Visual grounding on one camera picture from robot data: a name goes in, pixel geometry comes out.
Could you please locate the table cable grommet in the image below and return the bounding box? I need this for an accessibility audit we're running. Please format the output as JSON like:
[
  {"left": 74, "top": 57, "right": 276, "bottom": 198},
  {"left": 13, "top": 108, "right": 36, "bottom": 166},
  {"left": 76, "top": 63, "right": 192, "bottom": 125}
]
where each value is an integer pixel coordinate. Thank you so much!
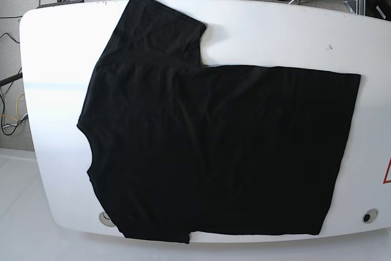
[
  {"left": 98, "top": 211, "right": 115, "bottom": 227},
  {"left": 362, "top": 208, "right": 378, "bottom": 224}
]

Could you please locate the left table cable grommet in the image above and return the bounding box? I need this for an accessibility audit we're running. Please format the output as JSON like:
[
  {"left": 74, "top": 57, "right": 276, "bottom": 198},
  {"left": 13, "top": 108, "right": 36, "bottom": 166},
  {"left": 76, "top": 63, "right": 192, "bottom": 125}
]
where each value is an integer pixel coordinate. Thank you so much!
[{"left": 98, "top": 211, "right": 115, "bottom": 227}]

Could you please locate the red triangle warning sticker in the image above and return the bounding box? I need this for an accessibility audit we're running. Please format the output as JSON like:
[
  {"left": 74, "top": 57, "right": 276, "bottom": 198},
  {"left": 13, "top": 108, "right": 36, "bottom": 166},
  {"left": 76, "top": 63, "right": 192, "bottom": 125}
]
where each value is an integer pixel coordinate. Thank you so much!
[{"left": 383, "top": 159, "right": 391, "bottom": 184}]

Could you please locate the right table cable grommet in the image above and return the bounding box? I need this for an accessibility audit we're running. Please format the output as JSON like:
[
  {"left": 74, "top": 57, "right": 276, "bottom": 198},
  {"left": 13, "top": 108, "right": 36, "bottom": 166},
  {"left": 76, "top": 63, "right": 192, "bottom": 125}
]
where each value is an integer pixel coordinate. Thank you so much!
[{"left": 362, "top": 208, "right": 378, "bottom": 224}]

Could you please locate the black T-shirt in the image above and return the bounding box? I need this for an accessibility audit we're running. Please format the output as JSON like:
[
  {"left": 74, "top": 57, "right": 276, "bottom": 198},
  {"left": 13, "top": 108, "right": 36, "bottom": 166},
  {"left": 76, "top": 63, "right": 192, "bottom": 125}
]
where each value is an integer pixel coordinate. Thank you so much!
[{"left": 77, "top": 0, "right": 360, "bottom": 243}]

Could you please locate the yellow cable on floor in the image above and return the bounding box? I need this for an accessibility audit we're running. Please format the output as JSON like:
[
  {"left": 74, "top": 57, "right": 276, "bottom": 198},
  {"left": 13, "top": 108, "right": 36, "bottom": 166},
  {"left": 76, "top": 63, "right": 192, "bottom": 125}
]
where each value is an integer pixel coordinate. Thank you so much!
[{"left": 0, "top": 92, "right": 29, "bottom": 127}]

